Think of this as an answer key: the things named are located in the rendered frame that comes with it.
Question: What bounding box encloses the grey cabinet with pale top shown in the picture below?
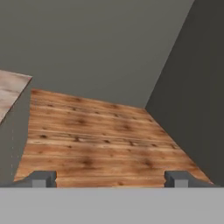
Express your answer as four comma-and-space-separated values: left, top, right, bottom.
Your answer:
0, 69, 33, 187

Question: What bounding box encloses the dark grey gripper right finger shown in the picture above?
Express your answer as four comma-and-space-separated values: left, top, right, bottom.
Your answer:
164, 170, 219, 188

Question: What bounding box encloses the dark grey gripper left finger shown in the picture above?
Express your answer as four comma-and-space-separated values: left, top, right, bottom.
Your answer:
12, 170, 58, 188

